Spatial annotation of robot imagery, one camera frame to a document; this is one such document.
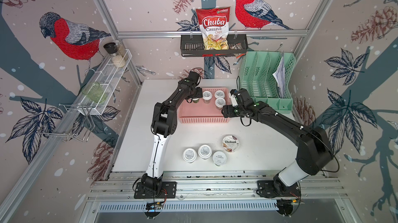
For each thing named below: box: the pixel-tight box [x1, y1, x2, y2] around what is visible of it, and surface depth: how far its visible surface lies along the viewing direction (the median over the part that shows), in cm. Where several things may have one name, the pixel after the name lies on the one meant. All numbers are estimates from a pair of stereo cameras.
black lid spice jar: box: [103, 42, 126, 68], surface depth 83 cm
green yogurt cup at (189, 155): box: [182, 148, 197, 164], surface depth 79 cm
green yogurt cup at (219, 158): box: [212, 150, 227, 167], surface depth 79 cm
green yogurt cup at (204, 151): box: [197, 144, 213, 160], surface depth 81 cm
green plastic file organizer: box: [238, 51, 296, 114], surface depth 109 cm
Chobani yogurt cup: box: [222, 134, 240, 153], surface depth 85 cm
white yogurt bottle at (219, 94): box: [214, 90, 225, 99], surface depth 106 cm
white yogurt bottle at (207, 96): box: [202, 90, 213, 104], surface depth 106 cm
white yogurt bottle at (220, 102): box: [214, 97, 226, 108], surface depth 102 cm
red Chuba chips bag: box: [195, 6, 231, 51], surface depth 83 cm
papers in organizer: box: [272, 56, 286, 99], surface depth 93 cm
